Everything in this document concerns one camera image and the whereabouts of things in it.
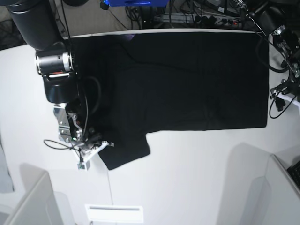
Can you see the blue box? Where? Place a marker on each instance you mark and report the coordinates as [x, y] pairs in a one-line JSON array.
[[123, 3]]

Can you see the white partition panel left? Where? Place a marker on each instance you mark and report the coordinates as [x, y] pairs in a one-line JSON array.
[[38, 206]]

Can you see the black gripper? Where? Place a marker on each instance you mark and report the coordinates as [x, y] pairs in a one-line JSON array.
[[92, 138]]

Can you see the black gripper second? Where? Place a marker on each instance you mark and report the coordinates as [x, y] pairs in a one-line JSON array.
[[289, 86]]

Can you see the white partition panel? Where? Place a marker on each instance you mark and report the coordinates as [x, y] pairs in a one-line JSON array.
[[38, 206], [273, 199]]

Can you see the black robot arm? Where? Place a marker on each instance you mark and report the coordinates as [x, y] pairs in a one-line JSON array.
[[56, 64]]

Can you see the black keyboard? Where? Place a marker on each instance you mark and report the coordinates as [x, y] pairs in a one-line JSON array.
[[294, 172]]

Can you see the white partition panel right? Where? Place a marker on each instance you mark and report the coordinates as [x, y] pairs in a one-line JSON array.
[[273, 199]]

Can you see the black T-shirt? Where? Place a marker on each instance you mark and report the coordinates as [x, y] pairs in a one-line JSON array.
[[144, 83]]

